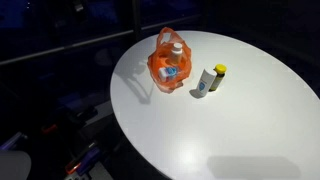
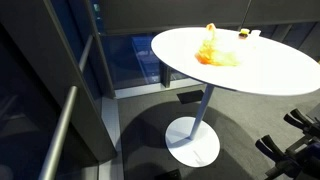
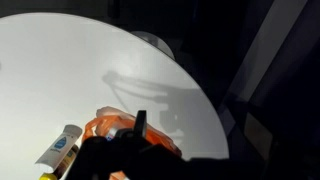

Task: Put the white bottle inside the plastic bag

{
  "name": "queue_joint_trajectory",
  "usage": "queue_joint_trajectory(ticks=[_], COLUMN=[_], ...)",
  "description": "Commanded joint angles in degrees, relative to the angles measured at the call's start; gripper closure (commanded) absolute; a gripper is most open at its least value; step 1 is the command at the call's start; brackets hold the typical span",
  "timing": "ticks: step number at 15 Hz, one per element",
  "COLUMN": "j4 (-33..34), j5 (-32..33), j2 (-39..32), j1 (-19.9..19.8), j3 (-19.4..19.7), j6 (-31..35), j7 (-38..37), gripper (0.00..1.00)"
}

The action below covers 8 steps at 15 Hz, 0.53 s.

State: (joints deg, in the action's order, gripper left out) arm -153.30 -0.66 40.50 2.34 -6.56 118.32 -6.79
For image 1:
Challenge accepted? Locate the white bottle with blue logo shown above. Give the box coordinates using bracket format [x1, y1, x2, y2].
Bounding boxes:
[197, 69, 216, 97]

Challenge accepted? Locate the orange plastic bag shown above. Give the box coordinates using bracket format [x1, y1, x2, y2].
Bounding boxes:
[147, 27, 192, 93]

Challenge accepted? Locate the white-capped bottle in bag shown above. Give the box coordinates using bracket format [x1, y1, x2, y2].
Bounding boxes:
[171, 43, 183, 63]

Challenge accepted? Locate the dark bottle with yellow cap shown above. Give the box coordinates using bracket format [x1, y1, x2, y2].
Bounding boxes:
[209, 64, 227, 92]

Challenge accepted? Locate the blue Mentos mint box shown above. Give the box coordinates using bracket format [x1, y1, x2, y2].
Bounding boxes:
[158, 67, 178, 82]

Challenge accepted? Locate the metal handrail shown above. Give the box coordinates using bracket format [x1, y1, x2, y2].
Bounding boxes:
[0, 14, 201, 66]

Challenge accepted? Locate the round white table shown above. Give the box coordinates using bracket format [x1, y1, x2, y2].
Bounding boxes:
[111, 31, 320, 180]

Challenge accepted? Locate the grey chair corner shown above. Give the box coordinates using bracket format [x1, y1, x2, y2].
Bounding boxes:
[0, 151, 32, 180]

